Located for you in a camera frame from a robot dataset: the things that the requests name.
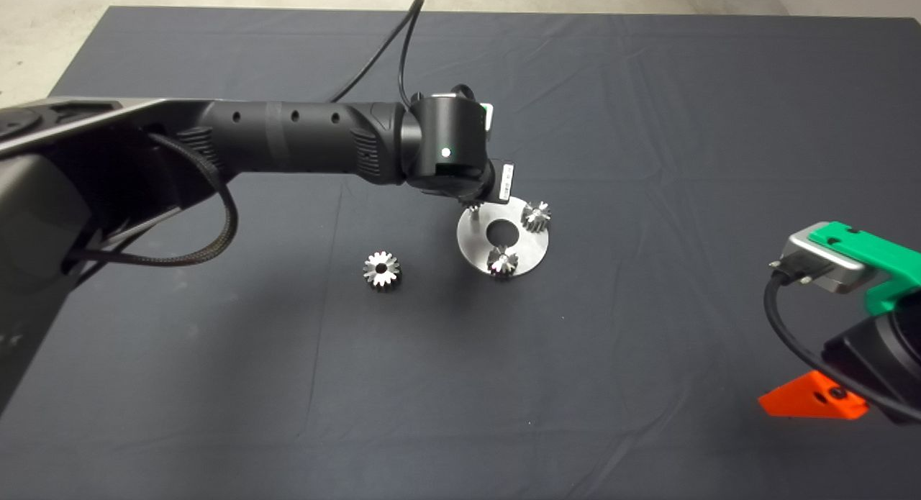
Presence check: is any right silver camera box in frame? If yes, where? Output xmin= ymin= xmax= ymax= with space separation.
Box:
xmin=770 ymin=229 xmax=880 ymax=294

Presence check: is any left silver camera box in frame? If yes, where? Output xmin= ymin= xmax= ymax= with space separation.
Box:
xmin=430 ymin=91 xmax=493 ymax=115

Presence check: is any small steel gear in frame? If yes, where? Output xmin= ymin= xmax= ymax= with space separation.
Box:
xmin=521 ymin=201 xmax=553 ymax=235
xmin=488 ymin=245 xmax=520 ymax=280

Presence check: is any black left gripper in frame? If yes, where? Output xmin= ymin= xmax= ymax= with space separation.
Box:
xmin=459 ymin=160 xmax=519 ymax=209

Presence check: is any thin smooth black cable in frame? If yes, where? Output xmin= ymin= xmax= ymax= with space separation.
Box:
xmin=330 ymin=0 xmax=476 ymax=105

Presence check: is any braided black cable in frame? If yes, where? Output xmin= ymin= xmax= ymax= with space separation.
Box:
xmin=68 ymin=133 xmax=240 ymax=268

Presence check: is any dark grey table cloth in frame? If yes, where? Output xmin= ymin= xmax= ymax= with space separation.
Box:
xmin=0 ymin=4 xmax=921 ymax=500

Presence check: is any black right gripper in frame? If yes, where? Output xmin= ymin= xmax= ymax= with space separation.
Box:
xmin=758 ymin=284 xmax=921 ymax=423

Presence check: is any right green camera mount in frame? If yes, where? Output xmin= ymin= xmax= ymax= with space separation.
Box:
xmin=809 ymin=219 xmax=921 ymax=315

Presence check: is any thick black camera cable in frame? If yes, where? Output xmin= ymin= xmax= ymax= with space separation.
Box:
xmin=764 ymin=259 xmax=921 ymax=422

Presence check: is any round metal plate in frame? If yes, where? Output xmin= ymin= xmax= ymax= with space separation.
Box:
xmin=457 ymin=198 xmax=550 ymax=278

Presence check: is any silver camera box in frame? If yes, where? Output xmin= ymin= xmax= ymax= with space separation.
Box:
xmin=430 ymin=91 xmax=493 ymax=115
xmin=770 ymin=229 xmax=880 ymax=294

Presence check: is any large steel gear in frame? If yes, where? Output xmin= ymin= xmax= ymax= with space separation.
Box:
xmin=363 ymin=251 xmax=402 ymax=290

